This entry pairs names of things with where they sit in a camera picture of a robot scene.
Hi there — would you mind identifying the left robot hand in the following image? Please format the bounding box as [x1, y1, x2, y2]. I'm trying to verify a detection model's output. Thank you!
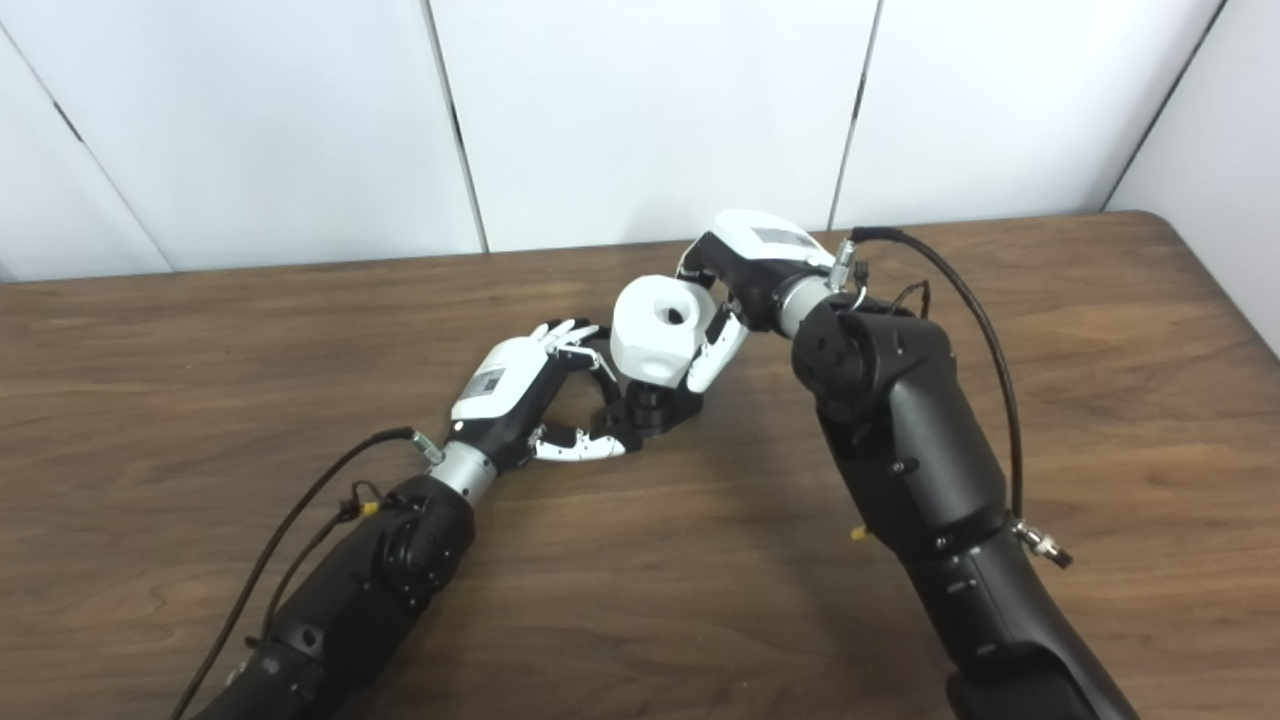
[445, 318, 629, 473]

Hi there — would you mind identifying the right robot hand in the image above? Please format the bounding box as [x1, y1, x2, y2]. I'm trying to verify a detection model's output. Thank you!
[676, 209, 839, 394]

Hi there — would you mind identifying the round white piece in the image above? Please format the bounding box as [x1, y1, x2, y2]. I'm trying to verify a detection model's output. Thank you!
[610, 275, 719, 387]

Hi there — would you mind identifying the black flanged holder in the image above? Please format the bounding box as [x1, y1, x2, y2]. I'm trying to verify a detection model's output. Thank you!
[590, 375, 706, 453]

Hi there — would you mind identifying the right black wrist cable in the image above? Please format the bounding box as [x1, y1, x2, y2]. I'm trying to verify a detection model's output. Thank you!
[832, 226, 1075, 570]

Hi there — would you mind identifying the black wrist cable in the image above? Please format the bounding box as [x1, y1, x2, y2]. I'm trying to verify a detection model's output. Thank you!
[832, 226, 1075, 570]
[165, 428, 444, 720]

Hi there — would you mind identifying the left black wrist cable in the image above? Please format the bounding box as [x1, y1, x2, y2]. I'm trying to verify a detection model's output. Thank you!
[165, 428, 444, 720]

